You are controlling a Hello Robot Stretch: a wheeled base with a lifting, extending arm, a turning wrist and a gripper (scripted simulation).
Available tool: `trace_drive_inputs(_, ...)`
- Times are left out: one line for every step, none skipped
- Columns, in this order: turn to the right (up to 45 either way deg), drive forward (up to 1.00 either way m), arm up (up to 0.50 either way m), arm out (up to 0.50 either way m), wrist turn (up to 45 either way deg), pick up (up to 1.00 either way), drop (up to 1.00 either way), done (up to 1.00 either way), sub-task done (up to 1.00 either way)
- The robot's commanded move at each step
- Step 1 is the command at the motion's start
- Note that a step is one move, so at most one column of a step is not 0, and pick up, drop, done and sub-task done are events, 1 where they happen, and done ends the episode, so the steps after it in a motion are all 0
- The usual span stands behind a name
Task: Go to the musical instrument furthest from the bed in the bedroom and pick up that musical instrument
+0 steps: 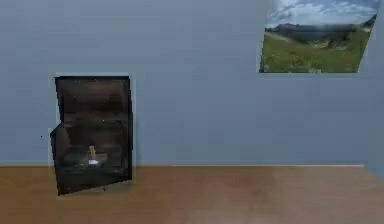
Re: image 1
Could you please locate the dark brown open cabinet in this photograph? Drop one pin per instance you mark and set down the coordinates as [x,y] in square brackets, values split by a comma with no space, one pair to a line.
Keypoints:
[95,110]

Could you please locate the small tan object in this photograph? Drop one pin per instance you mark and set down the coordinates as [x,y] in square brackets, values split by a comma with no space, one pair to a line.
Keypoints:
[92,154]

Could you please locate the window with landscape view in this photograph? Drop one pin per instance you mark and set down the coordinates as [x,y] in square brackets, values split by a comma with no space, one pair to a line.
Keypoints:
[313,43]

